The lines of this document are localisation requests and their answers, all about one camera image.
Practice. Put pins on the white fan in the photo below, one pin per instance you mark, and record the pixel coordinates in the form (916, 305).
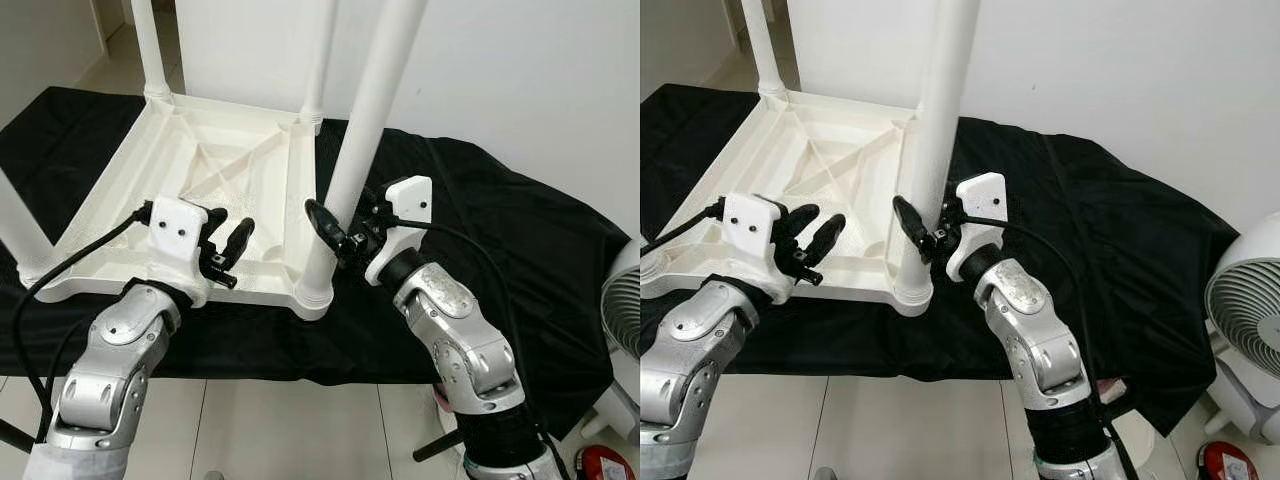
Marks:
(1250, 300)
(622, 310)

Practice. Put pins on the pink seat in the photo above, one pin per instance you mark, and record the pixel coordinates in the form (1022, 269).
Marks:
(1112, 390)
(440, 397)

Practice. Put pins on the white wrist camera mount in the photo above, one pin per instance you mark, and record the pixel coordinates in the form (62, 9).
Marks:
(982, 200)
(178, 235)
(410, 205)
(752, 230)

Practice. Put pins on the black table cloth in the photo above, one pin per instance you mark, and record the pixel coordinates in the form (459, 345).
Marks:
(520, 260)
(1130, 260)

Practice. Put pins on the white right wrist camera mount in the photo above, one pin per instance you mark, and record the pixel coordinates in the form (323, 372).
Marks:
(410, 205)
(982, 200)

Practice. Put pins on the red round object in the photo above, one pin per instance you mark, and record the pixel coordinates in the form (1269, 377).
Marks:
(605, 465)
(1228, 462)

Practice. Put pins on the white plastic table top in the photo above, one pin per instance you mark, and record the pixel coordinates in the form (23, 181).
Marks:
(840, 155)
(240, 160)

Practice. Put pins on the black metal table leg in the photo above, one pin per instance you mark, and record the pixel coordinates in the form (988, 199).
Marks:
(15, 437)
(440, 446)

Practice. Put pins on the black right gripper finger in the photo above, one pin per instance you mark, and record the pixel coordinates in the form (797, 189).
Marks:
(325, 222)
(912, 220)

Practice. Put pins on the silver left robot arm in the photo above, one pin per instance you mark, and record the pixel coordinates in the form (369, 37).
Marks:
(680, 370)
(100, 380)

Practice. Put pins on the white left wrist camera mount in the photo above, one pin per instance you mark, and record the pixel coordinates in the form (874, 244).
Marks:
(752, 230)
(178, 235)

